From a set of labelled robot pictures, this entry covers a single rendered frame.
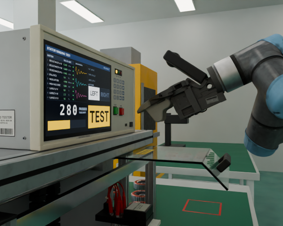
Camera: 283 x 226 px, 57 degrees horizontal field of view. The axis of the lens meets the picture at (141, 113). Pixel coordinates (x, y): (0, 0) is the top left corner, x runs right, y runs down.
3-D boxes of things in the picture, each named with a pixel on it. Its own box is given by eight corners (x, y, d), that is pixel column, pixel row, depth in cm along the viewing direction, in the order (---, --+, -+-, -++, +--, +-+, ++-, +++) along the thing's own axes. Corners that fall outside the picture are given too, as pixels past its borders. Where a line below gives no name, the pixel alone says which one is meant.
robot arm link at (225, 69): (228, 52, 56) (228, 59, 64) (208, 63, 58) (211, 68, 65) (244, 84, 55) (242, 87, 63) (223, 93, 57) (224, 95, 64)
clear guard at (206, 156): (229, 168, 80) (229, 149, 80) (228, 190, 57) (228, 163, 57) (130, 162, 91) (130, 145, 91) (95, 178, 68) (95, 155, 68)
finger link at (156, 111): (140, 129, 64) (174, 114, 61) (131, 107, 64) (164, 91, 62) (144, 129, 67) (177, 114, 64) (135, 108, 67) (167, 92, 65)
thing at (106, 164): (112, 166, 73) (112, 151, 73) (103, 171, 67) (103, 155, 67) (98, 165, 74) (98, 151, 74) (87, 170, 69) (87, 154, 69)
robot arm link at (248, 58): (294, 43, 50) (274, 23, 57) (238, 70, 54) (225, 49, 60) (299, 71, 55) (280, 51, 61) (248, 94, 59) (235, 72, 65)
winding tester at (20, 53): (135, 132, 83) (135, 67, 83) (40, 151, 42) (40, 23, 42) (35, 129, 96) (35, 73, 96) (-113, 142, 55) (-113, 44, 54)
